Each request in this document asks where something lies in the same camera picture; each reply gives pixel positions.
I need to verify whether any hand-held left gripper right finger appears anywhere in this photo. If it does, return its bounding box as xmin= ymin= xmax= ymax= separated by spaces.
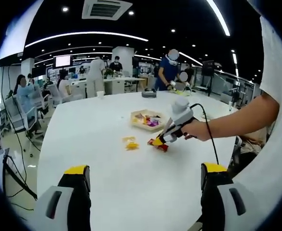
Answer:
xmin=200 ymin=162 xmax=260 ymax=231

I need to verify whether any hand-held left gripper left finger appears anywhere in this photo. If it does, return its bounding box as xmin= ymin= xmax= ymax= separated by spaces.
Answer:
xmin=34 ymin=165 xmax=92 ymax=231

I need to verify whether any red snack bar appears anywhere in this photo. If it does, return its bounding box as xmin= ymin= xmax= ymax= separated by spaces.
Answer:
xmin=147 ymin=138 xmax=170 ymax=153

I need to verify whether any cream hexagonal container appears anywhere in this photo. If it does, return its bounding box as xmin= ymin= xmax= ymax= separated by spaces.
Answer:
xmin=130 ymin=108 xmax=166 ymax=132

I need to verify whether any person's right hand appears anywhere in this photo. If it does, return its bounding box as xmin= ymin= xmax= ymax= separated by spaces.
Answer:
xmin=181 ymin=119 xmax=212 ymax=142

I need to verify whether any grey headset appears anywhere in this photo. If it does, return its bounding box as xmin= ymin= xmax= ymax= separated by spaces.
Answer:
xmin=141 ymin=88 xmax=158 ymax=99

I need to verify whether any black standing display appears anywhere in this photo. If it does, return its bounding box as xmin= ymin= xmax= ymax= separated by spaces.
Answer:
xmin=202 ymin=60 xmax=215 ymax=76

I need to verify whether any black tripod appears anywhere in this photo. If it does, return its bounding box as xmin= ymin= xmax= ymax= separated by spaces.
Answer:
xmin=1 ymin=155 xmax=38 ymax=201

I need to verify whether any long white table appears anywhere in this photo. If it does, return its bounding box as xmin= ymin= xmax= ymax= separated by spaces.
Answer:
xmin=103 ymin=77 xmax=146 ymax=95

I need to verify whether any person's white shirt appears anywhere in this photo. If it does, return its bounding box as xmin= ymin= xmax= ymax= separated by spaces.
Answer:
xmin=232 ymin=14 xmax=282 ymax=231

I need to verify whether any white mesh office chair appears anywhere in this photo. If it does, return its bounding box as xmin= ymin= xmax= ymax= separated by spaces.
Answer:
xmin=47 ymin=84 xmax=67 ymax=106

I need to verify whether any long ceiling light strip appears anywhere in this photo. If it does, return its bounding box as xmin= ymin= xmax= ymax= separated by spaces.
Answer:
xmin=205 ymin=0 xmax=231 ymax=37

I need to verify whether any curved ceiling light strip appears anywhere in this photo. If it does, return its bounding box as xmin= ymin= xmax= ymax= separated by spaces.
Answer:
xmin=25 ymin=31 xmax=150 ymax=48

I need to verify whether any small display screen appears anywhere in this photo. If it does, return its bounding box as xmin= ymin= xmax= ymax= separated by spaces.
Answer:
xmin=53 ymin=55 xmax=72 ymax=68

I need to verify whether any ceiling air vent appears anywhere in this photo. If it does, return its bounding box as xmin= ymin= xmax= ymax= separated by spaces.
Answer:
xmin=82 ymin=0 xmax=134 ymax=20

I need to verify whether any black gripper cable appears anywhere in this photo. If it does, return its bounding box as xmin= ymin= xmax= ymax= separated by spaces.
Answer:
xmin=188 ymin=103 xmax=220 ymax=166

